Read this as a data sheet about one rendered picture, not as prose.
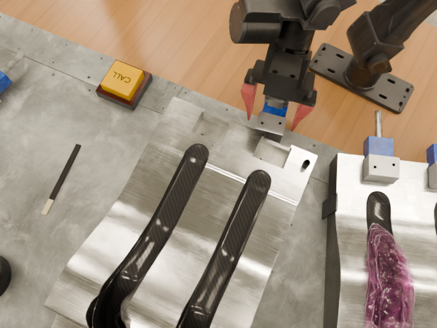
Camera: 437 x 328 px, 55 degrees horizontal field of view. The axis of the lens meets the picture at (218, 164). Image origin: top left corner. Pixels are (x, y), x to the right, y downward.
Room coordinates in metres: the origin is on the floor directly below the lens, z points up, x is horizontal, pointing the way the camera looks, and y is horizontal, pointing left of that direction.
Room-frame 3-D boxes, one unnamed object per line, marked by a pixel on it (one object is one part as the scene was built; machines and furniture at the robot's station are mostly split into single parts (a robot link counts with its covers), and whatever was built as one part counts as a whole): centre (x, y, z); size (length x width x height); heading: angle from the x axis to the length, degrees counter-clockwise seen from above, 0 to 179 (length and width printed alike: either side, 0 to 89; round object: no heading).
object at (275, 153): (0.26, -0.09, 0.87); 0.05 x 0.05 x 0.04; 66
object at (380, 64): (0.45, -0.27, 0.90); 0.09 x 0.06 x 0.06; 11
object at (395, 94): (0.45, -0.28, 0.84); 0.20 x 0.07 x 0.08; 59
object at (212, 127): (0.31, 0.01, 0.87); 0.05 x 0.05 x 0.04; 66
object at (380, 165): (0.29, -0.27, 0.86); 0.13 x 0.05 x 0.05; 173
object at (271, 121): (0.37, -0.11, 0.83); 0.13 x 0.05 x 0.05; 164
